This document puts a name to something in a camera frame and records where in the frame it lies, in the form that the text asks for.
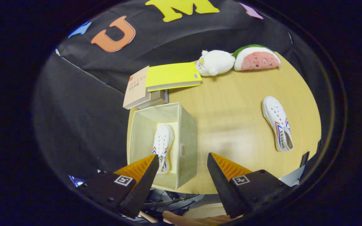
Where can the black table edge bracket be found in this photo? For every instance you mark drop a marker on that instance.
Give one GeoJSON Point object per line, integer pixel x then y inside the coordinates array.
{"type": "Point", "coordinates": [319, 146]}

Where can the black backdrop cloth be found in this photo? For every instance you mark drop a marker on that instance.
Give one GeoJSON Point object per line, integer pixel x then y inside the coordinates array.
{"type": "Point", "coordinates": [83, 125]}

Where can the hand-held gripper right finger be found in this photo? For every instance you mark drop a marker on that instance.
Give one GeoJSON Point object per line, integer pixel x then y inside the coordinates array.
{"type": "Point", "coordinates": [226, 191]}

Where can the beige book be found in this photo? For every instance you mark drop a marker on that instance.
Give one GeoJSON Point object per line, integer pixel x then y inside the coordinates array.
{"type": "Point", "coordinates": [136, 89]}

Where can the white plush toy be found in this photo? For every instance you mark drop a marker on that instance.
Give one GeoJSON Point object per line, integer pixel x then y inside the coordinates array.
{"type": "Point", "coordinates": [215, 62]}

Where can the blue glossy object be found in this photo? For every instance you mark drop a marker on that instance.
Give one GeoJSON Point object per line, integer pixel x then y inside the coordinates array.
{"type": "Point", "coordinates": [76, 181]}

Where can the pale green storage box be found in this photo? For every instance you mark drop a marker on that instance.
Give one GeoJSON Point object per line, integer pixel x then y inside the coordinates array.
{"type": "Point", "coordinates": [189, 141]}

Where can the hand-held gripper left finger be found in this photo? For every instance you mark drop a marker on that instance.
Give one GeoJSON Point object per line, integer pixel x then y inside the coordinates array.
{"type": "Point", "coordinates": [138, 191]}

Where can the yellow book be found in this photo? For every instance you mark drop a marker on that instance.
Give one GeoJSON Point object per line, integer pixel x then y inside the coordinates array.
{"type": "Point", "coordinates": [173, 75]}

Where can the white canvas shoe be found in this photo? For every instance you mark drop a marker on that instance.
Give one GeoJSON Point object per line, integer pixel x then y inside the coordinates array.
{"type": "Point", "coordinates": [163, 141]}
{"type": "Point", "coordinates": [276, 122]}

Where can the watermelon slice plush toy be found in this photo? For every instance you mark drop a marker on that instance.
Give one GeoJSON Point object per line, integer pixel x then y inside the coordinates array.
{"type": "Point", "coordinates": [256, 59]}

